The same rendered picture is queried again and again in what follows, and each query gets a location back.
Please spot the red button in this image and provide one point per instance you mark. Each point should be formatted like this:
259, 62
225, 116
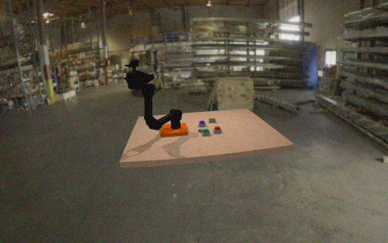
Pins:
217, 130

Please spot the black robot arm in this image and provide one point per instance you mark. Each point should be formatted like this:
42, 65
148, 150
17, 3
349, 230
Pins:
148, 90

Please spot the green button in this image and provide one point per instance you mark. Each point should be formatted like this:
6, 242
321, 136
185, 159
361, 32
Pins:
206, 132

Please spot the purple button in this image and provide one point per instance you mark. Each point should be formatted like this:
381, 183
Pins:
202, 124

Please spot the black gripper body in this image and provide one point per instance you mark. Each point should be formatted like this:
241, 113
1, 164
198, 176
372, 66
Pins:
134, 63

